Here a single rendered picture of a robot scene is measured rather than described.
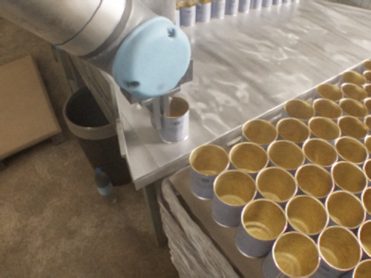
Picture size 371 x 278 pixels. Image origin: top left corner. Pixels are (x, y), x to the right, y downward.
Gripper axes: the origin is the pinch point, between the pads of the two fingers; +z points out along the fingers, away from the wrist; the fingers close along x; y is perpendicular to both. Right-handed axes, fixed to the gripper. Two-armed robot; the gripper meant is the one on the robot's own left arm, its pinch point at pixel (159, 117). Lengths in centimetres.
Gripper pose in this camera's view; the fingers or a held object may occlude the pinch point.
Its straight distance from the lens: 56.9
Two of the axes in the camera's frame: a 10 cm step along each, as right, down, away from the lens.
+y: 5.5, 6.3, -5.6
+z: 0.0, 6.6, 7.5
